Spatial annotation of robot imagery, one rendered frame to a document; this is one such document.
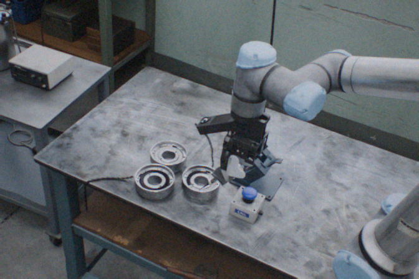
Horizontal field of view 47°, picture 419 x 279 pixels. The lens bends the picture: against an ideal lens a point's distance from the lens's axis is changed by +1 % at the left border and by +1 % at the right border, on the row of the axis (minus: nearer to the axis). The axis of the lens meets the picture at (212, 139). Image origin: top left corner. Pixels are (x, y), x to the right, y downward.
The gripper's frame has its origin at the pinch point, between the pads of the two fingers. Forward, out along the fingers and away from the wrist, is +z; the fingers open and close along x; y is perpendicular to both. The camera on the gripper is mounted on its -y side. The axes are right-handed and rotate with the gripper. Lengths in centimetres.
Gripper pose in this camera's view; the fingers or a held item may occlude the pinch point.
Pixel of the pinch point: (227, 172)
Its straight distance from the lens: 118.5
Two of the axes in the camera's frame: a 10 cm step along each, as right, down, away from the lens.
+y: 8.8, 3.7, -3.1
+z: -1.0, 7.7, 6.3
